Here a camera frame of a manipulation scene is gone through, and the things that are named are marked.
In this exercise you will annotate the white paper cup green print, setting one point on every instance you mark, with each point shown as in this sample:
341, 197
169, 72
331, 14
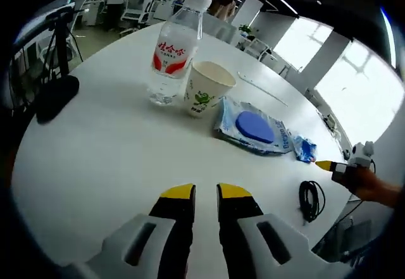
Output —
205, 92

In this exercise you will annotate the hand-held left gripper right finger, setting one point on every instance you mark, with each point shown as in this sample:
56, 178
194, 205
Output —
240, 206

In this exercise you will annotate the white desk partition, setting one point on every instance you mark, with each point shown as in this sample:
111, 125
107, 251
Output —
221, 30

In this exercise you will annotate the clear plastic water bottle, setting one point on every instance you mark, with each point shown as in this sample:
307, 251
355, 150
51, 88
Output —
172, 54

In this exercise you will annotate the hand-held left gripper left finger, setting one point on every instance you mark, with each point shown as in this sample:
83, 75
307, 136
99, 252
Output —
171, 206

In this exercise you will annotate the grey mesh office chair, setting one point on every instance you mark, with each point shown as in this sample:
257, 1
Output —
357, 231

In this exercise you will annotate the white office chair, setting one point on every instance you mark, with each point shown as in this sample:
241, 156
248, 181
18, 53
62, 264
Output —
136, 10
257, 49

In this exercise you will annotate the green potted plant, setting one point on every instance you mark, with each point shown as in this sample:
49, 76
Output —
246, 29

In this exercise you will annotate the large blue plastic packet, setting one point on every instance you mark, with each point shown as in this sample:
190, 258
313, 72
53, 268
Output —
228, 124

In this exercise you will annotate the blue oval pad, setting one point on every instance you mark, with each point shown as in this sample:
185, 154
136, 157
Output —
254, 127

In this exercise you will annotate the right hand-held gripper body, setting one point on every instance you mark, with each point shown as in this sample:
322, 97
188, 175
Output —
362, 157

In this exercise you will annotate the small blue plastic packet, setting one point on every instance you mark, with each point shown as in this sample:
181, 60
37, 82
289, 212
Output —
305, 149

